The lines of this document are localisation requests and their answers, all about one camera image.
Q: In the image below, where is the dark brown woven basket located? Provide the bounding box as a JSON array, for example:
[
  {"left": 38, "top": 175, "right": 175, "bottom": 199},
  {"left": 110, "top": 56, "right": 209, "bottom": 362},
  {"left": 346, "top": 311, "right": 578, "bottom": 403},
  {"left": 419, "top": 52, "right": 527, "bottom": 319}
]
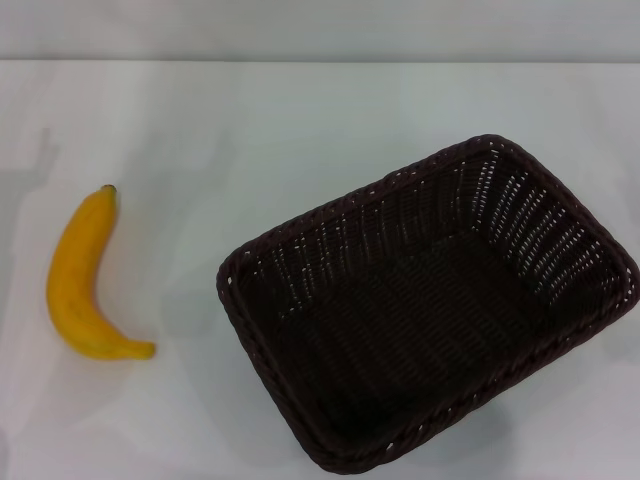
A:
[{"left": 215, "top": 133, "right": 640, "bottom": 474}]

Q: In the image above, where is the yellow banana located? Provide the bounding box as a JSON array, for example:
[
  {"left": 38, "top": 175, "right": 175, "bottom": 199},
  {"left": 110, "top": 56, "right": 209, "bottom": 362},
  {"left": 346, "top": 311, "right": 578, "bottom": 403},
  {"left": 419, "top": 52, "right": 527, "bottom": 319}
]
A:
[{"left": 46, "top": 184, "right": 158, "bottom": 361}]

